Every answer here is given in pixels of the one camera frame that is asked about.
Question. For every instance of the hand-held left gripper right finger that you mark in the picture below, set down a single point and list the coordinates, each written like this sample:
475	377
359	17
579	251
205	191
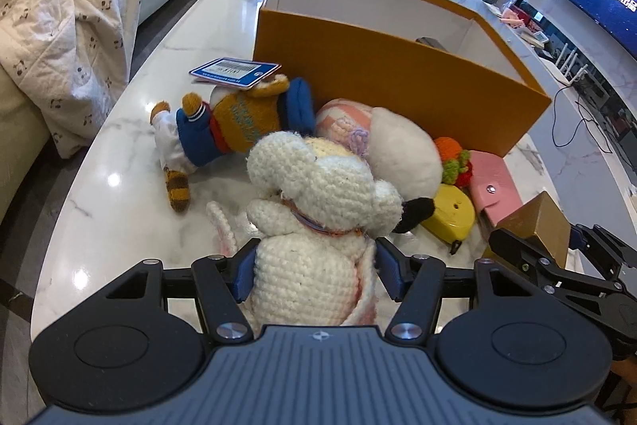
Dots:
390	270

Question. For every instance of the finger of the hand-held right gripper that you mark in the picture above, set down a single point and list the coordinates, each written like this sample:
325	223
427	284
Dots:
532	263
609	250

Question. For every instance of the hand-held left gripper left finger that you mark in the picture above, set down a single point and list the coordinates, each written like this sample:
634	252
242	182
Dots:
244	278

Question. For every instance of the gold box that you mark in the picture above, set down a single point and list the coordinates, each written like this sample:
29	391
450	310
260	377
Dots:
537	221

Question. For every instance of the white crocheted mouse toy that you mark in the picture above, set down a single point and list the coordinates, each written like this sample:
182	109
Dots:
308	265

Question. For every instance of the pink snap wallet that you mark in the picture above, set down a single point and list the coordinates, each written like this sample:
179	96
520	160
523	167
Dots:
490	173

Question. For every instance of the white plush with striped hat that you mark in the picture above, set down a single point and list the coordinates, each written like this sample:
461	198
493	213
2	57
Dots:
403	156

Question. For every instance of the tiger plush with blue hat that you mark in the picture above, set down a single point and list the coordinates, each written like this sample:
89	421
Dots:
244	121

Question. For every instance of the orange cardboard box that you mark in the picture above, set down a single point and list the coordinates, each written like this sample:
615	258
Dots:
373	56

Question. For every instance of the yellow tape measure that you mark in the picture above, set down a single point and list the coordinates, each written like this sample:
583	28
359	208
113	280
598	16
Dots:
450	211

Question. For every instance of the white television cabinet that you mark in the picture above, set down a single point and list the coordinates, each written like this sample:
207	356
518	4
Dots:
572	131

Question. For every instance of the orange and red crocheted toy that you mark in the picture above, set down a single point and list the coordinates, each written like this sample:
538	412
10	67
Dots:
445	151

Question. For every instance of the white router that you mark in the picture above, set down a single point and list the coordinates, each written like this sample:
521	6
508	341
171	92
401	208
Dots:
567	74

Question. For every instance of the blue paper tag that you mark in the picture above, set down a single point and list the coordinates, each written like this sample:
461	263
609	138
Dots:
234	70

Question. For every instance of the dark grey case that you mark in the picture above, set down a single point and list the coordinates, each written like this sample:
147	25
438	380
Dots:
430	43

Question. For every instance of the white printed quilt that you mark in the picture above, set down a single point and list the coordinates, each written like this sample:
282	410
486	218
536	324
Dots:
59	31

